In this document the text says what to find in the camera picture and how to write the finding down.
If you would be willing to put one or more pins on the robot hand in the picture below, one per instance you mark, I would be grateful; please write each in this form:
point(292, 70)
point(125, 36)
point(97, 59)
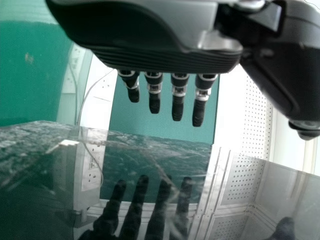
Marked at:
point(150, 30)

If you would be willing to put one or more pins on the white socket strip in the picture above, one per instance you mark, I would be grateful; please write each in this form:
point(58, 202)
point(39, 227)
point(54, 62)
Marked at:
point(72, 75)

